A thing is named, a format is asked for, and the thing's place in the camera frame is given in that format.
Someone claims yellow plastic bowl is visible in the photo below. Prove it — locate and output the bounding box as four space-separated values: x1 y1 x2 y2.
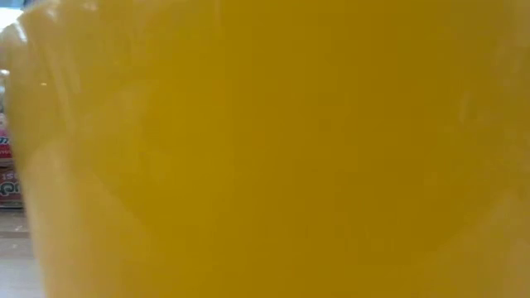
0 0 530 298

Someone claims red yellow chicken ramen packet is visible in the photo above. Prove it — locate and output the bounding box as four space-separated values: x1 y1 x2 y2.
0 166 22 208

